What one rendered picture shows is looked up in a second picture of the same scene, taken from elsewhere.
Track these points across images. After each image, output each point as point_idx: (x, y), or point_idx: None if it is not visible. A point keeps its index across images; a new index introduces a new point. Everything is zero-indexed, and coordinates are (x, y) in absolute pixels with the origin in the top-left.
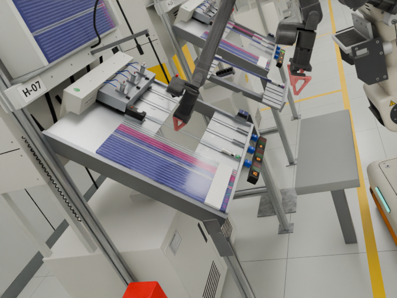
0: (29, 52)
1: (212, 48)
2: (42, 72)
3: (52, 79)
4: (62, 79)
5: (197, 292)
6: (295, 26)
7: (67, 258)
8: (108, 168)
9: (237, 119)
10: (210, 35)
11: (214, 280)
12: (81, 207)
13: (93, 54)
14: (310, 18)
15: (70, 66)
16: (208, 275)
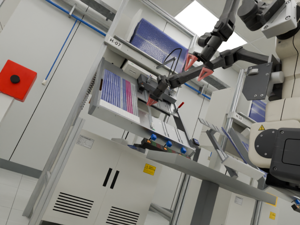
0: (127, 35)
1: (192, 71)
2: (125, 45)
3: (127, 51)
4: (131, 55)
5: (61, 183)
6: (210, 32)
7: None
8: (98, 72)
9: (189, 142)
10: (197, 66)
11: (78, 209)
12: (81, 89)
13: (156, 69)
14: (216, 23)
15: (139, 58)
16: (78, 196)
